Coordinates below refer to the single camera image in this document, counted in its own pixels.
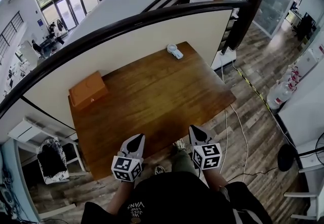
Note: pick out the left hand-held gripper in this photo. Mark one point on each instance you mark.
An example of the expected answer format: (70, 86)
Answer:
(125, 167)

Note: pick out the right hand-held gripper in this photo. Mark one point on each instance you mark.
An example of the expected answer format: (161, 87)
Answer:
(207, 157)

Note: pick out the small white handheld fan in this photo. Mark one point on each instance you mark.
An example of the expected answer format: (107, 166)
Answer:
(172, 48)

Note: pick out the person's left forearm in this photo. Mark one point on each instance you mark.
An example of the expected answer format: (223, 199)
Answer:
(117, 196)

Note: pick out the person's right forearm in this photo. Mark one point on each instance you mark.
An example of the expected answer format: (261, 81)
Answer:
(213, 178)

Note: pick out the person's grey sneaker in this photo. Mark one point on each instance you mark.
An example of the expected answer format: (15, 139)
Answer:
(179, 145)
(160, 169)

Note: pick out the person's olive trouser leg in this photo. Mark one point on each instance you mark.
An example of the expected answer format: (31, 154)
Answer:
(183, 162)

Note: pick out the brown wooden table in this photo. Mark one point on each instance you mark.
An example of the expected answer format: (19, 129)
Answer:
(152, 96)

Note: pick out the person's black printed shirt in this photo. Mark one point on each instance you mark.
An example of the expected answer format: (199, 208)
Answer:
(177, 200)

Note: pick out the yellow black striped tape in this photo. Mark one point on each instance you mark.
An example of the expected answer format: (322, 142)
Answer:
(253, 88)

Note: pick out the orange wooden box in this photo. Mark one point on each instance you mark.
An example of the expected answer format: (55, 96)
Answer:
(87, 90)

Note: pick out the white patterned chair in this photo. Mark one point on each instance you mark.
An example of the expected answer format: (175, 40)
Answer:
(63, 174)

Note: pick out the black garment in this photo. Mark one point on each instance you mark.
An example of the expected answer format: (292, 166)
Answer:
(51, 161)

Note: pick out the cream railing panel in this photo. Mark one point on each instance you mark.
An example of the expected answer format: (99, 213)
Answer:
(126, 45)

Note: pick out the white slatted rack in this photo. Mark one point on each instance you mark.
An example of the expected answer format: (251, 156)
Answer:
(27, 128)

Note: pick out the white counter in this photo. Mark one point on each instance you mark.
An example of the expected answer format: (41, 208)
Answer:
(306, 114)

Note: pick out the black curved handrail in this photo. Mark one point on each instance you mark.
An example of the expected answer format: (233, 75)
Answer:
(101, 33)

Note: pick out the black metal balcony railing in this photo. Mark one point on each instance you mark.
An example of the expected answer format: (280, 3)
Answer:
(11, 33)

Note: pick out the black pedestal fan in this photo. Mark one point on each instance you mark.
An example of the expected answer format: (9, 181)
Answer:
(287, 157)

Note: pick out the dark wooden newel post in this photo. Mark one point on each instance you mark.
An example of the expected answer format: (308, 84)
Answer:
(244, 20)

